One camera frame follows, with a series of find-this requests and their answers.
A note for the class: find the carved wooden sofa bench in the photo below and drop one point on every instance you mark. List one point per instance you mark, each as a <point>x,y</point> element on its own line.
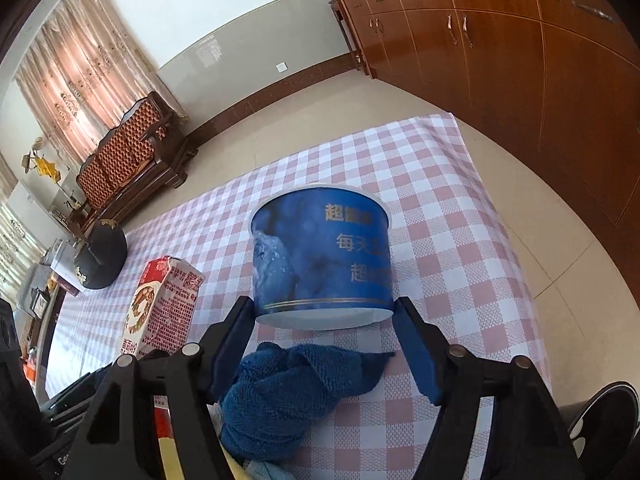
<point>125,150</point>

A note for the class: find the pink checked tablecloth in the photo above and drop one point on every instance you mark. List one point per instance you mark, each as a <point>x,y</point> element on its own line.
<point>440,240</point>

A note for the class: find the blue towel cloth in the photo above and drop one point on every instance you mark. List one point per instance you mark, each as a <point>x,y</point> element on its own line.
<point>280,400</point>

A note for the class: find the pink patterned curtain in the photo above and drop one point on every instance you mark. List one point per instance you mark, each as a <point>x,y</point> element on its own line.
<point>85,70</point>

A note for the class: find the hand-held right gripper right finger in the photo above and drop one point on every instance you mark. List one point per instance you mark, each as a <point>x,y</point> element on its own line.
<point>420,355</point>

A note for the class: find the small dark wooden table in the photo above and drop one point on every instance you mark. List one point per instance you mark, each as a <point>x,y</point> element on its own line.
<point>344,22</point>

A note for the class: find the yellow cloth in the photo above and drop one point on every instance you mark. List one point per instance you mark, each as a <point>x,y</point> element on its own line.
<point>170,460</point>

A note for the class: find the red milk carton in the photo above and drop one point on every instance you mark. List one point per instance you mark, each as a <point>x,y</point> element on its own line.
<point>170,305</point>

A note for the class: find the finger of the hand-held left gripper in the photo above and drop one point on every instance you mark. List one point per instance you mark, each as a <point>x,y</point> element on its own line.
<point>75,391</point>

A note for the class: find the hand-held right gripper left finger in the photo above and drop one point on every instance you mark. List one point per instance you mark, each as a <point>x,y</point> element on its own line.
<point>230,345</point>

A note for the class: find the black trash bin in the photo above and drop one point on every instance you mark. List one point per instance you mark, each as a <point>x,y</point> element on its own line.
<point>610,420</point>

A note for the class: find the black iron teapot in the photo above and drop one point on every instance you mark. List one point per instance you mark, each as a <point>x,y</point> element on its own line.
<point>100,260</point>

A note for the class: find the blue paper bowl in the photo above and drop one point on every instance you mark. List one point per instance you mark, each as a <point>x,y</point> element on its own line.
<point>320,260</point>

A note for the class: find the brown wooden sideboard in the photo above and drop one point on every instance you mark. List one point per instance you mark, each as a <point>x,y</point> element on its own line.
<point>500,60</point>

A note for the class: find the small picture frame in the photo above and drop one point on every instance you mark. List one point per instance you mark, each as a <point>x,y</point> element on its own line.
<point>40,305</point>

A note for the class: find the yellow hanging decoration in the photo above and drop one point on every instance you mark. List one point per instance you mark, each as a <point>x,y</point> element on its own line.
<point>45,167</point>

